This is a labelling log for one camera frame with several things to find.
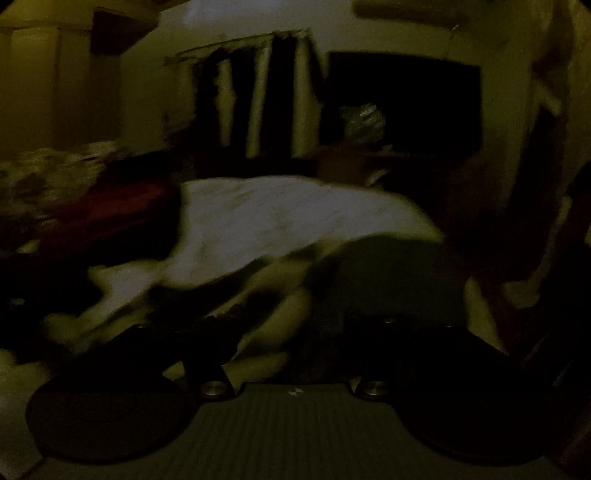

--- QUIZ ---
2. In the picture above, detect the floral patterned pillow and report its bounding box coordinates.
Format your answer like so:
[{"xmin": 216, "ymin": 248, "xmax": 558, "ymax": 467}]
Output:
[{"xmin": 0, "ymin": 141, "xmax": 132, "ymax": 217}]

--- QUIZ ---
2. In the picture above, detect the black and white striped curtain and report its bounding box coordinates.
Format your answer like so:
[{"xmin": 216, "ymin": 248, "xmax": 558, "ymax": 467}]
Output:
[{"xmin": 164, "ymin": 28, "xmax": 326, "ymax": 160}]

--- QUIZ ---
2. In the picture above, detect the pale wardrobe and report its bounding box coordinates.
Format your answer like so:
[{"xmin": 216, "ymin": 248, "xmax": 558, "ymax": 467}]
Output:
[{"xmin": 0, "ymin": 23, "xmax": 123, "ymax": 153}]

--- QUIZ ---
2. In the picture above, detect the checkered black and white cloth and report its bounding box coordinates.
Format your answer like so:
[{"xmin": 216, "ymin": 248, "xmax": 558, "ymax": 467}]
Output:
[{"xmin": 44, "ymin": 237, "xmax": 333, "ymax": 365}]

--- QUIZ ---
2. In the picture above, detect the dark television screen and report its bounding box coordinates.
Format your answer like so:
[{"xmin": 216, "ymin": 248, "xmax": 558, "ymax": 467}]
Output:
[{"xmin": 325, "ymin": 52, "xmax": 483, "ymax": 155}]

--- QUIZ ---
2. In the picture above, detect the shiny crinkled wrapped object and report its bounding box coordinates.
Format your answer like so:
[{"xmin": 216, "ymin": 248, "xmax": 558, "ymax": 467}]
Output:
[{"xmin": 341, "ymin": 103, "xmax": 386, "ymax": 145}]

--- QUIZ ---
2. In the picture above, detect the dark blue cloth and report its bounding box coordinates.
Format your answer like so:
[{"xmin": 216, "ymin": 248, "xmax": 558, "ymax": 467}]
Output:
[{"xmin": 314, "ymin": 234, "xmax": 469, "ymax": 337}]

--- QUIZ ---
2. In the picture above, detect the bed with white sheet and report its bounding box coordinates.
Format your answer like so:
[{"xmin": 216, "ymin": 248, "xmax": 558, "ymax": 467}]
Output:
[{"xmin": 0, "ymin": 174, "xmax": 509, "ymax": 388}]

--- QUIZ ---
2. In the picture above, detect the wooden side table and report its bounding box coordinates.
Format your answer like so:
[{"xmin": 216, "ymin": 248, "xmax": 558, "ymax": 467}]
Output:
[{"xmin": 316, "ymin": 145, "xmax": 462, "ymax": 190}]

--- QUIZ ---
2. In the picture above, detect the red pillow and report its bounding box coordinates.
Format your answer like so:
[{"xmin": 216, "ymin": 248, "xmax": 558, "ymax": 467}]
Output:
[{"xmin": 18, "ymin": 178, "xmax": 183, "ymax": 259}]

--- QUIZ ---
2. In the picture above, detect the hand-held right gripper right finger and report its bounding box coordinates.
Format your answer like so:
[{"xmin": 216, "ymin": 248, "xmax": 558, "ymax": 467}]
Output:
[{"xmin": 341, "ymin": 315, "xmax": 505, "ymax": 398}]

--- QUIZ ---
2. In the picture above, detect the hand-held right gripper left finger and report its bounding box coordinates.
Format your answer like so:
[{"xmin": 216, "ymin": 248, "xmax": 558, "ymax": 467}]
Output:
[{"xmin": 108, "ymin": 315, "xmax": 247, "ymax": 400}]

